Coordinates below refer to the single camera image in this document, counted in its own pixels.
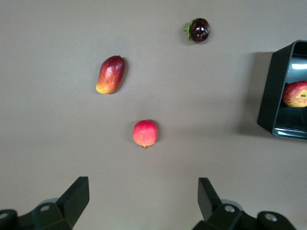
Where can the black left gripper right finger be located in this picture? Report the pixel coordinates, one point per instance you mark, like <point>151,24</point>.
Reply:
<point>209,203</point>

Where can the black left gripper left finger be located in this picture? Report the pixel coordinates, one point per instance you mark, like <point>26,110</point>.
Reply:
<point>73,203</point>

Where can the black plastic box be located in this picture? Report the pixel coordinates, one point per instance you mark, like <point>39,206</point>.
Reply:
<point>273,95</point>

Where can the red yellow apple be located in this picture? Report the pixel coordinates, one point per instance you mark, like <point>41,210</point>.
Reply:
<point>295,94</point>

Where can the brown table cover sheet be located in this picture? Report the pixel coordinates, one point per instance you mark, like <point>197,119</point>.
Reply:
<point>48,131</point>

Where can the red pomegranate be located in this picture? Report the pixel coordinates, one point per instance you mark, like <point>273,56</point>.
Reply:
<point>145,133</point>

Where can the red yellow mango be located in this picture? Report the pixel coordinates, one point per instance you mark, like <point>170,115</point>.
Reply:
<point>110,75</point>

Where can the dark purple mangosteen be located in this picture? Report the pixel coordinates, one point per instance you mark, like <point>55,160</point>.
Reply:
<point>200,30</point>

